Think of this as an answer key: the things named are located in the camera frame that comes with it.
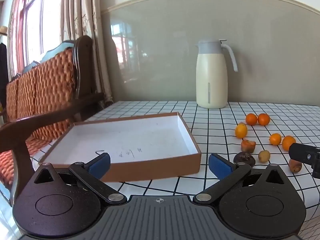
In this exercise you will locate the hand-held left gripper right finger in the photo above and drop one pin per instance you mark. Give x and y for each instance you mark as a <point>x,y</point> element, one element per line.
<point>220,166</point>

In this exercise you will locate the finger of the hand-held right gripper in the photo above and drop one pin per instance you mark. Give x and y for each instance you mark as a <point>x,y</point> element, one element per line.
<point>301,152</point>

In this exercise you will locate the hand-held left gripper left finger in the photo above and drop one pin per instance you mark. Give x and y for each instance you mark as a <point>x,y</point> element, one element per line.
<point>101,165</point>

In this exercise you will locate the small orange mandarin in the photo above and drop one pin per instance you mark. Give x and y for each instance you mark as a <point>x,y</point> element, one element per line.
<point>275,139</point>
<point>288,142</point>

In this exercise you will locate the dark brown round fruit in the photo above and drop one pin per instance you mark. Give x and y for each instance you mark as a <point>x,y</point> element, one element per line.
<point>244,158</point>

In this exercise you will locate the small yellowish brown fruit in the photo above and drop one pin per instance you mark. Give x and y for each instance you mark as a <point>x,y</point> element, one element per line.
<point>264,156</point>

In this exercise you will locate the yellowish orange mandarin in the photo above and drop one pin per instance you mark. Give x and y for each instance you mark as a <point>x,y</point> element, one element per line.
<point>241,130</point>

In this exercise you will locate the brown cardboard box tray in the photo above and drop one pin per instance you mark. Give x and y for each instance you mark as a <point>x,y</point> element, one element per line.
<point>140,137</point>

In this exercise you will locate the orange tangerine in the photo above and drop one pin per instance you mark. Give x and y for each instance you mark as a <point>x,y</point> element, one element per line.
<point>251,119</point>
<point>263,119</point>

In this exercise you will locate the white checked tablecloth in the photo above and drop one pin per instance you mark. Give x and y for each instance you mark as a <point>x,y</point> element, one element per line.
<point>215,130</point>

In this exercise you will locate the cream thermos jug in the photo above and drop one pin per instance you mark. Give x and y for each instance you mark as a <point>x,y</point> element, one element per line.
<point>211,80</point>

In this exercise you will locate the orange tufted sofa cushion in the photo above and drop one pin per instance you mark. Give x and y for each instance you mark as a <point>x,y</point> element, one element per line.
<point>50,80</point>

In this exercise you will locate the beige patterned curtain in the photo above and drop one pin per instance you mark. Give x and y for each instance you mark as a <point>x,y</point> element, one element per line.
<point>87,30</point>

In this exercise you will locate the black hanging jacket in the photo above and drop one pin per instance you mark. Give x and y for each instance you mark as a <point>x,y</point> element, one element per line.
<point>3,67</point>

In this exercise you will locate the red-brown framed window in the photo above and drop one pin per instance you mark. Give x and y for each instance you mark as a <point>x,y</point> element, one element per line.
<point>50,17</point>

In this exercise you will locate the straw hat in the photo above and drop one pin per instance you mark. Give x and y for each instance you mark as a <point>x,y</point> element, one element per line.
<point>3,30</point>

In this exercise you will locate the dark wooden sofa frame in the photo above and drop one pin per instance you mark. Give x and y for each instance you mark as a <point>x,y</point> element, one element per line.
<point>85,62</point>

